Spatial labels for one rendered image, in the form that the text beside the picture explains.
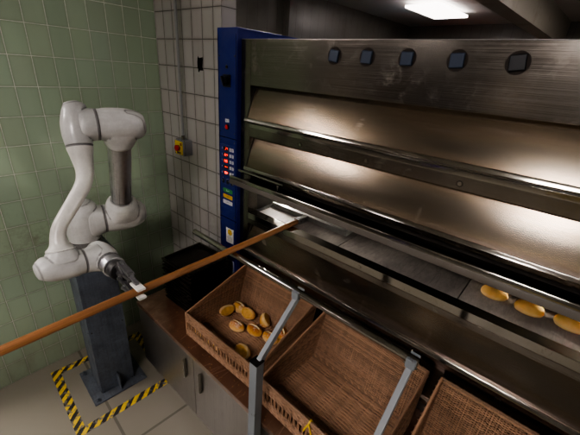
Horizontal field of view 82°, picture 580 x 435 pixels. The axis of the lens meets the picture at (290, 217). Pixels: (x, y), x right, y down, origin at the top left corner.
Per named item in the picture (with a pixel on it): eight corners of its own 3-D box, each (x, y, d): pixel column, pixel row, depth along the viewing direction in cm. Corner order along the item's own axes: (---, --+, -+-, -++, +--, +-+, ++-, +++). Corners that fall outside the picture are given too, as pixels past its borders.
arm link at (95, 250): (122, 269, 145) (89, 279, 135) (107, 255, 154) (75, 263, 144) (121, 247, 141) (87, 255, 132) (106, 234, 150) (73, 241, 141)
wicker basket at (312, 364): (320, 345, 185) (326, 305, 174) (418, 413, 152) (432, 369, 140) (255, 401, 152) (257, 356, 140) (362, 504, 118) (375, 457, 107)
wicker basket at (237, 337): (247, 295, 221) (248, 260, 210) (315, 339, 189) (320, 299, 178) (184, 333, 186) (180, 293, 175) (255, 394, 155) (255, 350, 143)
